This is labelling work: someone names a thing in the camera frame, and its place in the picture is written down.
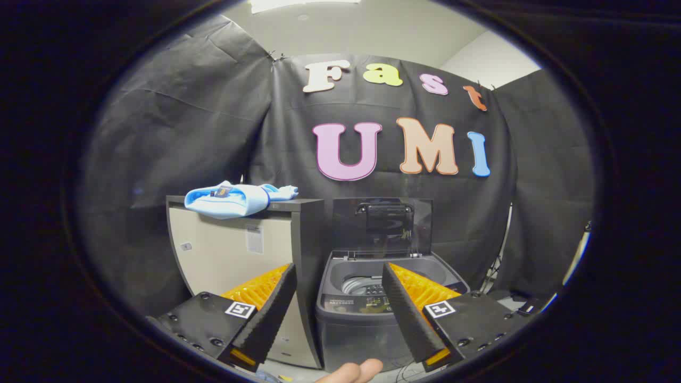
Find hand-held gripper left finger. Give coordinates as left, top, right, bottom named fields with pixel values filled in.
left=146, top=262, right=297, bottom=373

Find black backdrop cloth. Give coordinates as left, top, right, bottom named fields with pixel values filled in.
left=80, top=13, right=594, bottom=320

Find black floor cables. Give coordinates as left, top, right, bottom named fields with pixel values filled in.
left=395, top=361, right=429, bottom=383

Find grey and beige cabinet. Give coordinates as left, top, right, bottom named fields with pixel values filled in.
left=166, top=195, right=325, bottom=369

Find ceiling light panel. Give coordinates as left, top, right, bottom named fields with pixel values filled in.
left=249, top=0, right=362, bottom=14

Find dark washing machine lid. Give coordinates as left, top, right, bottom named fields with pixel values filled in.
left=333, top=198, right=434, bottom=259

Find grey washing machine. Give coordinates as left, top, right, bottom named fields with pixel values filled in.
left=315, top=250, right=471, bottom=373

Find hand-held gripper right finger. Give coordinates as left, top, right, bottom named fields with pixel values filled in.
left=381, top=262, right=527, bottom=373

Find light blue garment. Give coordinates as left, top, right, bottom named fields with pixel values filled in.
left=184, top=181, right=298, bottom=220

